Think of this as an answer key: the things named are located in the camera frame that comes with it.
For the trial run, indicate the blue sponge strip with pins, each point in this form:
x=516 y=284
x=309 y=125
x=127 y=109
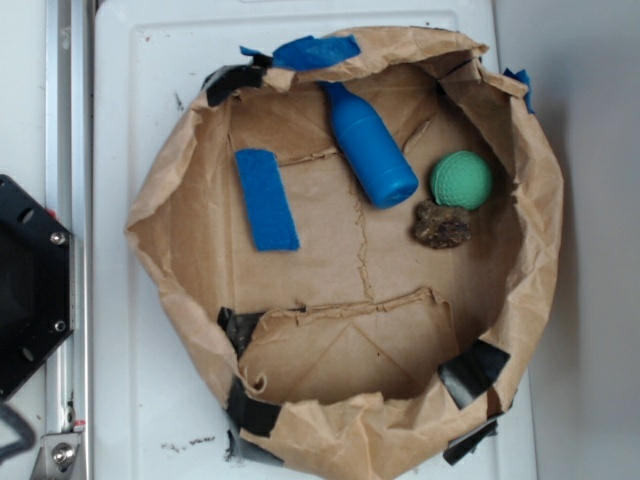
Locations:
x=269 y=215

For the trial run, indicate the brown paper bag tray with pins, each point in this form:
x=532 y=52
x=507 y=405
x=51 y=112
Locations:
x=358 y=384

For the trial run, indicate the blue plastic bottle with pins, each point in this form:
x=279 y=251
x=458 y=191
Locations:
x=368 y=146

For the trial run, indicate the brown rock lump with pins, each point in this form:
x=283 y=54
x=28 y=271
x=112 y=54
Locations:
x=441 y=227

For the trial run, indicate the green golf ball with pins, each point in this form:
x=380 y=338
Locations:
x=461 y=179

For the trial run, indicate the black tape upper left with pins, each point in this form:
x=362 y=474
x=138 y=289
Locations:
x=222 y=83

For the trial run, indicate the black tape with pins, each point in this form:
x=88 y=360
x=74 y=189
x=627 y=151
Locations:
x=222 y=83
x=257 y=417
x=473 y=372

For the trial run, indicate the black tape lower left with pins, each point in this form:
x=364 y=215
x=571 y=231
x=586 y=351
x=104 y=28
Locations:
x=257 y=417

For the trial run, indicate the blue tape strip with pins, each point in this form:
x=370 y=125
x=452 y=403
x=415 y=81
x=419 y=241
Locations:
x=309 y=53

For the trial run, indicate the black tape lower right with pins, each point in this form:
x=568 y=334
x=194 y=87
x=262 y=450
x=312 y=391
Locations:
x=473 y=372

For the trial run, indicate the white plastic board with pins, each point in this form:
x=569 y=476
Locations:
x=172 y=243

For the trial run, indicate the blue tape right edge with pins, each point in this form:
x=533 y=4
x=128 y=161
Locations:
x=522 y=77

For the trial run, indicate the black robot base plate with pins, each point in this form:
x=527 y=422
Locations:
x=35 y=286

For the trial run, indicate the aluminium rail frame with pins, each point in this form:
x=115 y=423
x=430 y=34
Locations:
x=69 y=29

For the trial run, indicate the metal corner bracket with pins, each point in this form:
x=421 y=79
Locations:
x=57 y=456

